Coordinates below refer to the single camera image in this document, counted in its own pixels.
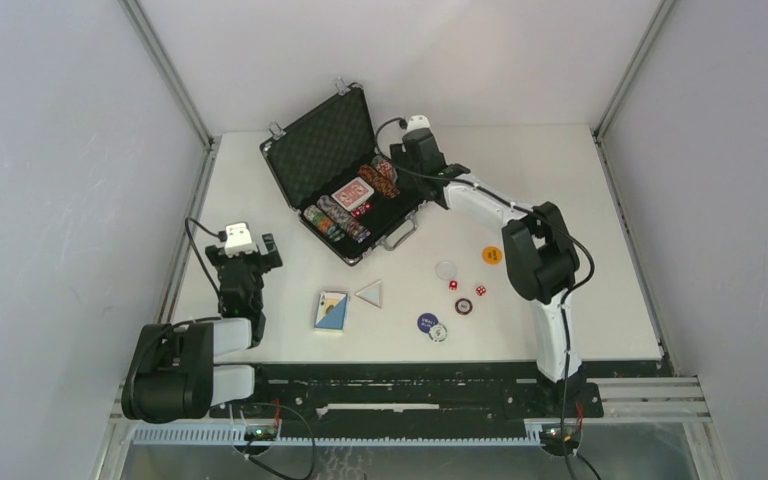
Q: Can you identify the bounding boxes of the black aluminium poker case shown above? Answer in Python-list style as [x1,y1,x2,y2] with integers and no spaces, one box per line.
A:
[259,80,423,266]

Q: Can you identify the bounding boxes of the clear round dealer button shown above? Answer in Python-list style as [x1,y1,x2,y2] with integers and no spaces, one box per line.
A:
[434,261,457,281]

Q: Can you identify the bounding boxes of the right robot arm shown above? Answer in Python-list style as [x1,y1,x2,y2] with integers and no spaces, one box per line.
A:
[389,116,595,416]

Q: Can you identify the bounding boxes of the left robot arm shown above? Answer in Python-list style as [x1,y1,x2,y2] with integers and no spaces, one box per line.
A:
[121,233,283,424]

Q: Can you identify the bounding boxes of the red green chip stack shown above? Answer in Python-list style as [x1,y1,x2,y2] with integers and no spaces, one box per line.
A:
[371,155,398,184]

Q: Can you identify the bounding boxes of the brown orange chip stack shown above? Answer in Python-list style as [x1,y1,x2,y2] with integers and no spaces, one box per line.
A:
[358,165,400,199]

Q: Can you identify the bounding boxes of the red playing card deck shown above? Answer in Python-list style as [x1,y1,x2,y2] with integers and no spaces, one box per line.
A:
[331,177,375,211]

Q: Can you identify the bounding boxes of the red dice in case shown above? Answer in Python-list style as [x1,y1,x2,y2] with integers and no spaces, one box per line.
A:
[350,202,372,218]

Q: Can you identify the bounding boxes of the blue white card box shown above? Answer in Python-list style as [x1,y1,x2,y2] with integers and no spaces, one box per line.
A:
[313,291,349,333]

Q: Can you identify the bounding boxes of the blue grey chip stack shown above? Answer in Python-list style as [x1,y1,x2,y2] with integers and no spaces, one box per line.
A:
[316,195,371,243]

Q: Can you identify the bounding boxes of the orange big blind button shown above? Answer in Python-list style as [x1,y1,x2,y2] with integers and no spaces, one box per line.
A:
[482,246,504,265]

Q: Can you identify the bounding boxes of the brown poker chip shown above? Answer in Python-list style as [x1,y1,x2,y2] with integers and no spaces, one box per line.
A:
[454,298,474,315]

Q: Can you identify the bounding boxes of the blue small blind button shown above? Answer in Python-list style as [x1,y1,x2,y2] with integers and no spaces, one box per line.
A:
[417,312,439,334]

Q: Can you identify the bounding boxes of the white grey poker chip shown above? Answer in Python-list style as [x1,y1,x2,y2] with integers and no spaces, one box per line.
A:
[428,323,448,343]

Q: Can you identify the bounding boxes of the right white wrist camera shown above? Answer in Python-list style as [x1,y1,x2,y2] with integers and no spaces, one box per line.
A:
[402,115,430,134]

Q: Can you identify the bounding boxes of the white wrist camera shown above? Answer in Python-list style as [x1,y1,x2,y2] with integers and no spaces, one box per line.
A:
[402,115,430,134]
[223,222,258,257]

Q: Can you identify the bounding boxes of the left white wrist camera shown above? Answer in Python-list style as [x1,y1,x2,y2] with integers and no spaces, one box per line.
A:
[223,222,258,257]

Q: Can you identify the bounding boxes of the right black camera cable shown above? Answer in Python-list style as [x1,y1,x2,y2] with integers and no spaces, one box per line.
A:
[374,117,596,458]

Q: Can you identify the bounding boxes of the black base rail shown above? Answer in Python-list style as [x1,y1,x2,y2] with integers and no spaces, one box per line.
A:
[226,361,605,440]

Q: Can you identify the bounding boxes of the white cable duct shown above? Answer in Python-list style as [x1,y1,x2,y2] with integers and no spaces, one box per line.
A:
[130,423,544,447]

